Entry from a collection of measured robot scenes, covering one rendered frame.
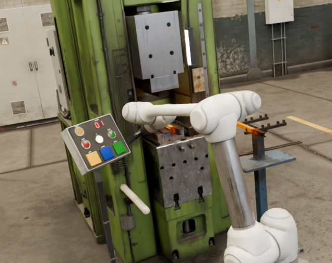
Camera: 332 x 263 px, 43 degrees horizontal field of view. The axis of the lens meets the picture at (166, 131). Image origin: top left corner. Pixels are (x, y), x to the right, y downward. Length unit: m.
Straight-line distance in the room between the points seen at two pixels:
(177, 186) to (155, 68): 0.82
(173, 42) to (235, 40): 6.80
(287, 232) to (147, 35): 1.49
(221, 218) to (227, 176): 1.77
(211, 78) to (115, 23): 0.82
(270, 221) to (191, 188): 1.18
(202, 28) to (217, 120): 1.49
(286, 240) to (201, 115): 0.67
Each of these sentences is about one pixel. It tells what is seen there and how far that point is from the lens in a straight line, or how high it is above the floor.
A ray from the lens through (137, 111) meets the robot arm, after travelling 2.10.
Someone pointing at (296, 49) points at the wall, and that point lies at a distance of 10.35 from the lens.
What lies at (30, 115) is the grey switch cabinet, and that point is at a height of 0.22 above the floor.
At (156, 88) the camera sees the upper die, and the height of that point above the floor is 1.29.
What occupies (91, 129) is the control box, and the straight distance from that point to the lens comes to 2.55.
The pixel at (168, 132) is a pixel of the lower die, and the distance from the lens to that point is 2.87.
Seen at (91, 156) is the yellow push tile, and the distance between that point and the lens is 2.47.
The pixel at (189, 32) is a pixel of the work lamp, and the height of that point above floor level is 1.61.
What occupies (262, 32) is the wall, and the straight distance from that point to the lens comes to 9.87.
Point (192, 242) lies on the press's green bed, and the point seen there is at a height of 0.13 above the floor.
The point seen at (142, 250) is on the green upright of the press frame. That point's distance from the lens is 3.27.
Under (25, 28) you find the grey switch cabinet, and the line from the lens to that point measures 7.95.
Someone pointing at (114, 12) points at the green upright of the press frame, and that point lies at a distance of 2.82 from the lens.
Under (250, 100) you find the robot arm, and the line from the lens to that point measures 1.76.
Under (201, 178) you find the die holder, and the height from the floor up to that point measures 0.61.
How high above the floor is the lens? 1.78
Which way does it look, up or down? 16 degrees down
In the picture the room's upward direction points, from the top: 7 degrees counter-clockwise
